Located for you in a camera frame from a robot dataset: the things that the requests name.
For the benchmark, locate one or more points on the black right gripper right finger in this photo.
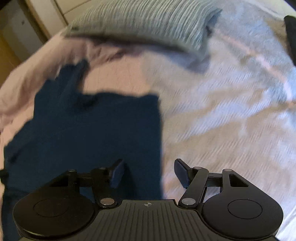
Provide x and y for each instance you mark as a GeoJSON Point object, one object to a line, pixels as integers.
{"type": "Point", "coordinates": [183, 172]}

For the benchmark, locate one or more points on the dark blue fleece garment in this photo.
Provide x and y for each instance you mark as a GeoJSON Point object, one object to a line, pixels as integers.
{"type": "Point", "coordinates": [87, 138]}

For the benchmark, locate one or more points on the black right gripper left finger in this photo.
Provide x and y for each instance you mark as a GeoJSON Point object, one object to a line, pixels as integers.
{"type": "Point", "coordinates": [116, 172]}

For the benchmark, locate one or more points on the grey striped pillow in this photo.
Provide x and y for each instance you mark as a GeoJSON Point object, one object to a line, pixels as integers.
{"type": "Point", "coordinates": [178, 24]}

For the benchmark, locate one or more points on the white striped bed sheet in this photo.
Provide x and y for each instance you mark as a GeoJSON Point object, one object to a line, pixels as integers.
{"type": "Point", "coordinates": [236, 109]}

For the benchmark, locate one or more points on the white wardrobe with panels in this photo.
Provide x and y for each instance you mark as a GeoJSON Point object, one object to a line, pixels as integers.
{"type": "Point", "coordinates": [53, 16]}

